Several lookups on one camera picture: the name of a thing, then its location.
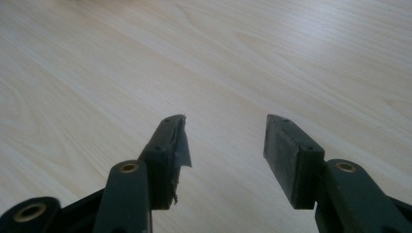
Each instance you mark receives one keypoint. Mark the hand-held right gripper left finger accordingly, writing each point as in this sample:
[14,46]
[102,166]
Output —
[160,168]

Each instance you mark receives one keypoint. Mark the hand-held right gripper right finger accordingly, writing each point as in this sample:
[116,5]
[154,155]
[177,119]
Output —
[296,168]

